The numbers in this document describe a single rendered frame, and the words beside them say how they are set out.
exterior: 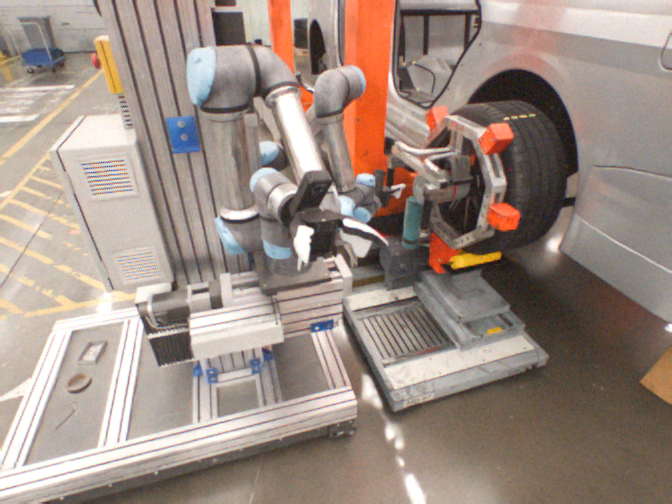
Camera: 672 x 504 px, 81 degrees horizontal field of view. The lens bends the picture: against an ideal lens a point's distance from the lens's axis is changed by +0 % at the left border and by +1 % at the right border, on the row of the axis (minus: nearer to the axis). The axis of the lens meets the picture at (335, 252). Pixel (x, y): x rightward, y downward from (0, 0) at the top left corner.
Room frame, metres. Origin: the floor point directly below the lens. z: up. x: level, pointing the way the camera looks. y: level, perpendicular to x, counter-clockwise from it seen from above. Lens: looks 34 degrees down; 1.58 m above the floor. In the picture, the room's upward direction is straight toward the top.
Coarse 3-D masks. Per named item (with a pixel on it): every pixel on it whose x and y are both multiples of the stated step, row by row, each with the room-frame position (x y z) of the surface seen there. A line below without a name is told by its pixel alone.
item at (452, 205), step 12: (444, 144) 1.84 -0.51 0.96; (480, 168) 1.59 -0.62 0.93; (480, 180) 1.58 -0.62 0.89; (468, 192) 1.67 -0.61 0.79; (480, 192) 1.56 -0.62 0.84; (504, 192) 1.40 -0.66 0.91; (444, 204) 1.78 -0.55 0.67; (456, 204) 1.70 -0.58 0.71; (468, 204) 1.62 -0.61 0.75; (480, 204) 1.56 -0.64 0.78; (444, 216) 1.74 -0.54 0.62; (456, 216) 1.73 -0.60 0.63; (468, 216) 1.61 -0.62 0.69; (456, 228) 1.64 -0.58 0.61; (468, 228) 1.61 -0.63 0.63
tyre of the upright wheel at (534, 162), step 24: (480, 120) 1.62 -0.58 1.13; (504, 120) 1.52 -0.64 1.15; (528, 120) 1.54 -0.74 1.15; (528, 144) 1.44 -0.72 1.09; (552, 144) 1.47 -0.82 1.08; (504, 168) 1.43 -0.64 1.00; (528, 168) 1.38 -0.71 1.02; (552, 168) 1.41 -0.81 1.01; (528, 192) 1.35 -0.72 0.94; (552, 192) 1.38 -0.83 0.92; (528, 216) 1.34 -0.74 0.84; (552, 216) 1.38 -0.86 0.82; (480, 240) 1.47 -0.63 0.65; (504, 240) 1.35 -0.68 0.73; (528, 240) 1.41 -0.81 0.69
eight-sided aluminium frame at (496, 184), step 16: (448, 128) 1.75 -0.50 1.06; (464, 128) 1.57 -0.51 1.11; (480, 128) 1.53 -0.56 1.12; (432, 144) 1.82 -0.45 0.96; (480, 160) 1.45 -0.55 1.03; (496, 160) 1.43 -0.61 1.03; (496, 176) 1.41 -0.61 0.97; (496, 192) 1.36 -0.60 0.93; (432, 208) 1.78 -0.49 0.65; (432, 224) 1.68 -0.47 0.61; (480, 224) 1.37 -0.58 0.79; (448, 240) 1.54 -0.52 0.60; (464, 240) 1.44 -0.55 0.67
